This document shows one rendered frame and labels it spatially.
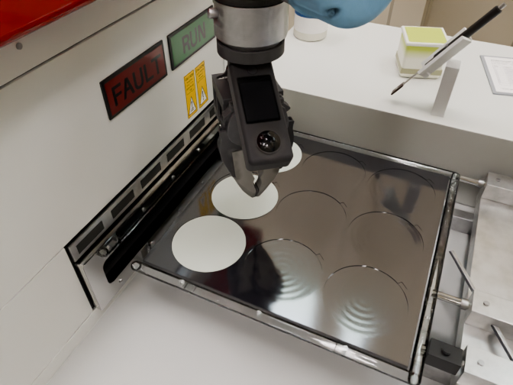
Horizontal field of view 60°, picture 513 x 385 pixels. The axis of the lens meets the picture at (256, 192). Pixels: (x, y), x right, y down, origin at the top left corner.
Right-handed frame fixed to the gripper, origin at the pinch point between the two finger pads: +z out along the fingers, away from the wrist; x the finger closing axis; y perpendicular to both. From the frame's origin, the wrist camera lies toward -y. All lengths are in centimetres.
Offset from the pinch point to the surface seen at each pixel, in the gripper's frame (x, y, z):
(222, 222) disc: 4.4, 2.1, 6.6
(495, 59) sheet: -54, 23, 0
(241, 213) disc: 1.4, 2.9, 6.4
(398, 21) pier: -113, 144, 45
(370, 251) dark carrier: -13.4, -8.6, 6.6
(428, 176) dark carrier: -29.2, 2.6, 6.5
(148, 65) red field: 10.5, 10.9, -14.1
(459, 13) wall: -147, 144, 45
